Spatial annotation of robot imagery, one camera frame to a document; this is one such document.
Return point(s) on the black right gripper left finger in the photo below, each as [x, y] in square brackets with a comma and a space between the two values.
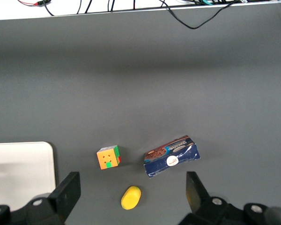
[65, 194]

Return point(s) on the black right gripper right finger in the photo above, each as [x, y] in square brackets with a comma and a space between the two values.
[196, 194]

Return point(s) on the blue cookie box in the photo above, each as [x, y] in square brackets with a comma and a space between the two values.
[171, 161]

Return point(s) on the pale pink tray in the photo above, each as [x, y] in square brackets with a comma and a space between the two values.
[21, 173]

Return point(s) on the colourful puzzle cube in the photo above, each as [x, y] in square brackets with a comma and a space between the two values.
[107, 159]

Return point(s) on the yellow lemon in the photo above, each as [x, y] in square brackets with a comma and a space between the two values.
[131, 198]

